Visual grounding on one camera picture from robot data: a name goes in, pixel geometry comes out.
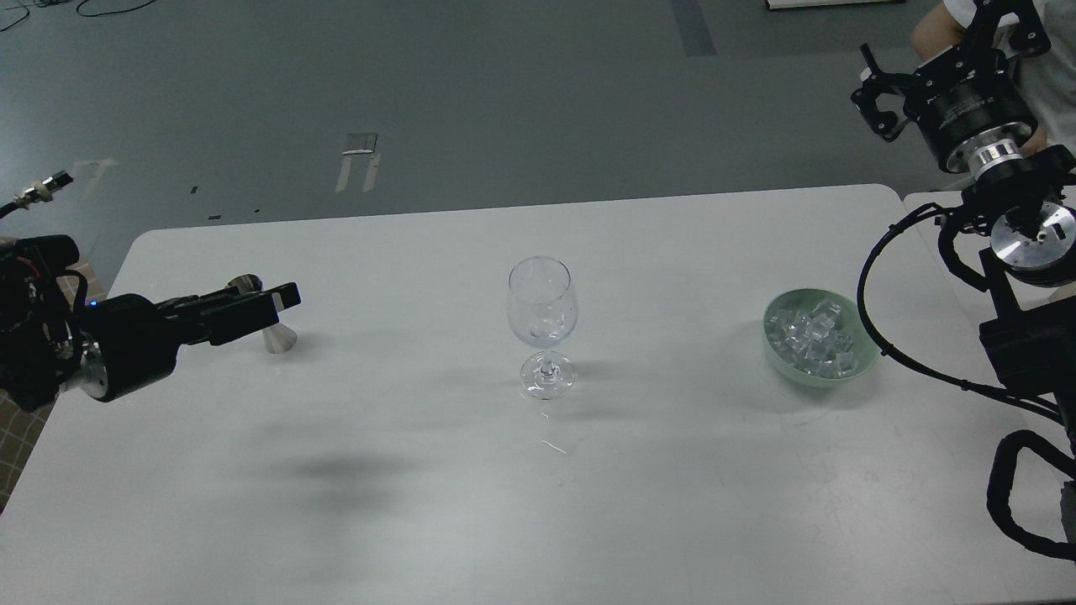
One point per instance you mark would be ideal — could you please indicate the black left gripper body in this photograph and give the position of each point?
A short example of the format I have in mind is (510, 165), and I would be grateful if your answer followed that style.
(126, 344)

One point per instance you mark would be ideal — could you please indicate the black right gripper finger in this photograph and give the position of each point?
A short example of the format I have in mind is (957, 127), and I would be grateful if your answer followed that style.
(999, 30)
(876, 84)

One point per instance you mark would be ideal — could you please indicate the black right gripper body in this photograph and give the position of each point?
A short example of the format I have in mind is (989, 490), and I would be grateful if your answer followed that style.
(961, 105)

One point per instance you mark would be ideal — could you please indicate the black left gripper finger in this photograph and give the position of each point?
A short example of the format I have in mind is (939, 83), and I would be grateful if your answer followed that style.
(219, 321)
(232, 298)

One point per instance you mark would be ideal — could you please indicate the steel double jigger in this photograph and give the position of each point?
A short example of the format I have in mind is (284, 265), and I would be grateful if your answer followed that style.
(278, 338)

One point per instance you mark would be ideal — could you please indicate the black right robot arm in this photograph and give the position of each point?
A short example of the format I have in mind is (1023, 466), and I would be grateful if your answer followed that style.
(1012, 222)

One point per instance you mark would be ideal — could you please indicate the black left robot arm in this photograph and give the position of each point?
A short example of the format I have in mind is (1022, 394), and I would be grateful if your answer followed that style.
(56, 340)

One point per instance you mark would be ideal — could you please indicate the clear ice cubes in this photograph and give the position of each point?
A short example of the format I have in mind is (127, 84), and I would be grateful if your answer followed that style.
(812, 340)

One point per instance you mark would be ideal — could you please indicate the clear wine glass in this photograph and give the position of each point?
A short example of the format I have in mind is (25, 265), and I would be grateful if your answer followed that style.
(542, 311)

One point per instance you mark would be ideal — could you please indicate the person in white shirt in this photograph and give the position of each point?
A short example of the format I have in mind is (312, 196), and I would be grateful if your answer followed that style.
(1047, 82)

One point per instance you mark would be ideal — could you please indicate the tan checkered cushion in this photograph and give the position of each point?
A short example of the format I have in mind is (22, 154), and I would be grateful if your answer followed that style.
(20, 432)

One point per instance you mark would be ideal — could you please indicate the green bowl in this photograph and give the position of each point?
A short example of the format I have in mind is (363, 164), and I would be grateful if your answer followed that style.
(867, 352)

